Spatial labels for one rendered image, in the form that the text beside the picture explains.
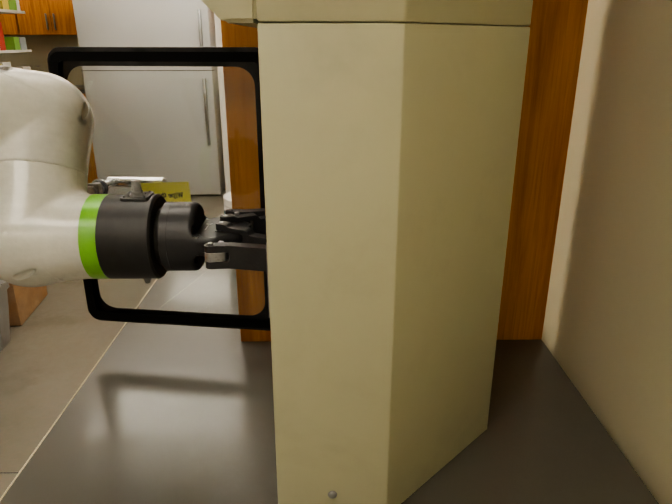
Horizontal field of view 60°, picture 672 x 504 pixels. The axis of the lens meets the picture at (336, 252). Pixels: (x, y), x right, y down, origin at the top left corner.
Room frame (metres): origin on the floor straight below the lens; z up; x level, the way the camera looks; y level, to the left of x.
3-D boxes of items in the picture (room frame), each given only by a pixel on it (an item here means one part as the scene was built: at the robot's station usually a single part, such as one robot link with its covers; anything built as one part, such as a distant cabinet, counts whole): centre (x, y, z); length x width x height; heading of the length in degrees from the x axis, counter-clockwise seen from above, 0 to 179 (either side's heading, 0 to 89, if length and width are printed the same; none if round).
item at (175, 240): (0.60, 0.14, 1.20); 0.09 x 0.08 x 0.07; 91
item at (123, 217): (0.60, 0.21, 1.20); 0.09 x 0.06 x 0.12; 1
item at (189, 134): (0.79, 0.23, 1.19); 0.30 x 0.01 x 0.40; 83
